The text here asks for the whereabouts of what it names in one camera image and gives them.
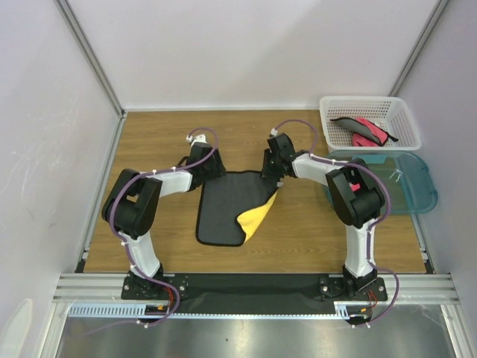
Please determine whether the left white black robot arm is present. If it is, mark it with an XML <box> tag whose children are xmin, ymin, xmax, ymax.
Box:
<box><xmin>101</xmin><ymin>135</ymin><xmax>226</xmax><ymax>300</ymax></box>

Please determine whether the pink and black towel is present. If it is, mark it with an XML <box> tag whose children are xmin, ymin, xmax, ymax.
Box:
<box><xmin>350</xmin><ymin>183</ymin><xmax>361</xmax><ymax>192</ymax></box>

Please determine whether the right grey cable duct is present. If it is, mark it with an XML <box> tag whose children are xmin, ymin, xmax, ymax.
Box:
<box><xmin>334</xmin><ymin>301</ymin><xmax>376</xmax><ymax>320</ymax></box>

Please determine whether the yellow and black towel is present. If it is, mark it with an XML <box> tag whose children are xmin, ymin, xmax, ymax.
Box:
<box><xmin>195</xmin><ymin>171</ymin><xmax>281</xmax><ymax>247</ymax></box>

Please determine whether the grey cable duct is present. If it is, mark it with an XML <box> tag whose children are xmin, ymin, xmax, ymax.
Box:
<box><xmin>69</xmin><ymin>303</ymin><xmax>170</xmax><ymax>319</ymax></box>
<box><xmin>334</xmin><ymin>301</ymin><xmax>376</xmax><ymax>320</ymax></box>

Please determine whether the left grey cable duct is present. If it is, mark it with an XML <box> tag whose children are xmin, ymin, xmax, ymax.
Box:
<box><xmin>69</xmin><ymin>303</ymin><xmax>170</xmax><ymax>319</ymax></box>

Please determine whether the aluminium frame rail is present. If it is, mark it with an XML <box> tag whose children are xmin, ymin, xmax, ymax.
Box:
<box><xmin>53</xmin><ymin>273</ymin><xmax>459</xmax><ymax>304</ymax></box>

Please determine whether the teal transparent plastic tray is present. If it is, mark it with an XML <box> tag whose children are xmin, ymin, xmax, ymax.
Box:
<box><xmin>327</xmin><ymin>150</ymin><xmax>437</xmax><ymax>216</ymax></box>

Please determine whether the white object at left edge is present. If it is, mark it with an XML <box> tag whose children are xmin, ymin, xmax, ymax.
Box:
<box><xmin>1</xmin><ymin>298</ymin><xmax>33</xmax><ymax>357</ymax></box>

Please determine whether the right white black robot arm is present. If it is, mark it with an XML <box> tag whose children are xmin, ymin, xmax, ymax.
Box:
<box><xmin>262</xmin><ymin>130</ymin><xmax>389</xmax><ymax>300</ymax></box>

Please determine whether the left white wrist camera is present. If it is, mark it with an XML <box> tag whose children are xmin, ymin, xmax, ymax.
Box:
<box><xmin>186</xmin><ymin>134</ymin><xmax>209</xmax><ymax>147</ymax></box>

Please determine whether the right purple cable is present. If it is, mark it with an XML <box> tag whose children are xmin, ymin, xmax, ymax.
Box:
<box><xmin>274</xmin><ymin>119</ymin><xmax>402</xmax><ymax>329</ymax></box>

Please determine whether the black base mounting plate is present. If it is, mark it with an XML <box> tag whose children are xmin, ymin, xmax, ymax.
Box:
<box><xmin>121</xmin><ymin>272</ymin><xmax>389</xmax><ymax>315</ymax></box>

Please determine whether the white perforated plastic basket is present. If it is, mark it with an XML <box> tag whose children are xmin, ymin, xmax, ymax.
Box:
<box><xmin>320</xmin><ymin>95</ymin><xmax>422</xmax><ymax>152</ymax></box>

